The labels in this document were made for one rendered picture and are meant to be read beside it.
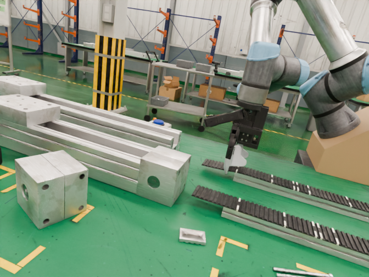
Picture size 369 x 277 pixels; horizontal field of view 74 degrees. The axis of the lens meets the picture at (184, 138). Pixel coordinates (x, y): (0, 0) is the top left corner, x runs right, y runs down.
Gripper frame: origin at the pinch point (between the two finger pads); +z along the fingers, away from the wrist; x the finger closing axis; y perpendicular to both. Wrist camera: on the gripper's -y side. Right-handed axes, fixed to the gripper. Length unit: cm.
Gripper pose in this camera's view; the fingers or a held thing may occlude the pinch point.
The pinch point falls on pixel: (226, 165)
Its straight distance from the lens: 75.9
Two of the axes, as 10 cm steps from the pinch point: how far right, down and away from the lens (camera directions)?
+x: 3.2, -2.7, 9.1
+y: 9.3, 2.6, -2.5
